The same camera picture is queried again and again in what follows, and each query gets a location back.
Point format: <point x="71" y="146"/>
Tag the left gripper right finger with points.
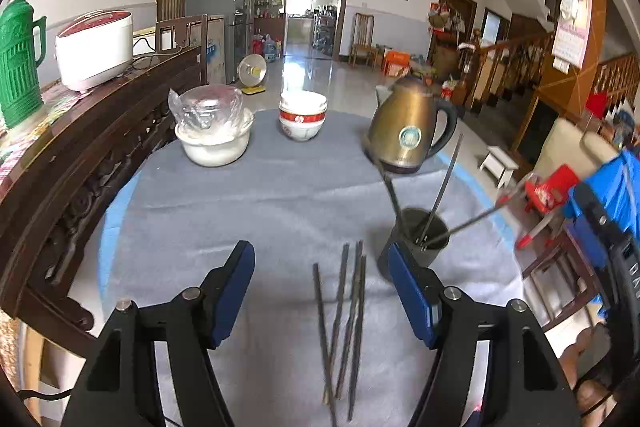
<point x="525" y="384"/>

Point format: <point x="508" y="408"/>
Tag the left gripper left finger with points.
<point x="118" y="385"/>

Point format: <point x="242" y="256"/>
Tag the dark chopstick five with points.
<point x="356" y="347"/>

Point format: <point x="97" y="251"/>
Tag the dark chopstick three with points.
<point x="324" y="344"/>

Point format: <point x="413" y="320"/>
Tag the dark chopstick four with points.
<point x="339" y="321"/>

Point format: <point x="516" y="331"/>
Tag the person's hand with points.
<point x="577" y="361"/>

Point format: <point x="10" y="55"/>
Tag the blue cloth on chair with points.
<point x="616" y="185"/>

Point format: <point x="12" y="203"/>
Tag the red plastic child chair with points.
<point x="547" y="196"/>

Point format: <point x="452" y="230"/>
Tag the small white stool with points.
<point x="499" y="164"/>

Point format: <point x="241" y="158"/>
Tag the dark grey utensil holder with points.
<point x="415" y="219"/>

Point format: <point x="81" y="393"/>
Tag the grey tablecloth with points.
<point x="300" y="204"/>

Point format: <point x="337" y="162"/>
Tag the dark wooden sideboard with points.
<point x="54" y="197"/>

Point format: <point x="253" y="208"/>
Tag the gold electric kettle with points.
<point x="410" y="125"/>

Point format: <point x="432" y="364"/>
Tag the white pot with plastic bag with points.
<point x="212" y="123"/>

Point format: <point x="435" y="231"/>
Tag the white rice cooker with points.
<point x="96" y="47"/>

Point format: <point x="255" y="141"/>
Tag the small electric fan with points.
<point x="251" y="72"/>

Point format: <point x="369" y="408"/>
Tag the green thermos flask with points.
<point x="23" y="49"/>

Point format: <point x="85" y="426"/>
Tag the wall calendar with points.
<point x="571" y="34"/>

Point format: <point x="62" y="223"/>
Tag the wooden chair by wall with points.
<point x="362" y="39"/>

